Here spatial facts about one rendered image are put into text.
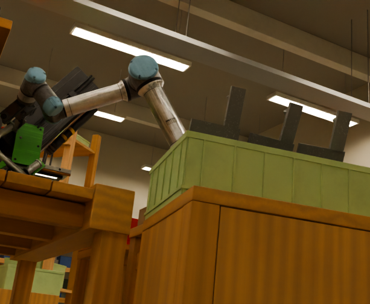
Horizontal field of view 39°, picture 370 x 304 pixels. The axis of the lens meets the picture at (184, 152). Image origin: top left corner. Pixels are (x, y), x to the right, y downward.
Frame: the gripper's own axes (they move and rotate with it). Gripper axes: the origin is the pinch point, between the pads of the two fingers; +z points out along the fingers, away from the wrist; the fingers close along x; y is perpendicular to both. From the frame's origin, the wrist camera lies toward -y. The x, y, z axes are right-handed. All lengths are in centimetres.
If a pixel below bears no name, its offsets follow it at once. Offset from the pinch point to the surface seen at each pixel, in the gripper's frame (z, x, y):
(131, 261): -9, -78, -9
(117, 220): -45, -64, -27
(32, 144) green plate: 2.5, -11.0, 3.7
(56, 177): 21.8, -24.4, 14.3
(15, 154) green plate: 3.2, -10.5, -5.4
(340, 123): -105, -92, 13
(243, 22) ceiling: 160, 35, 486
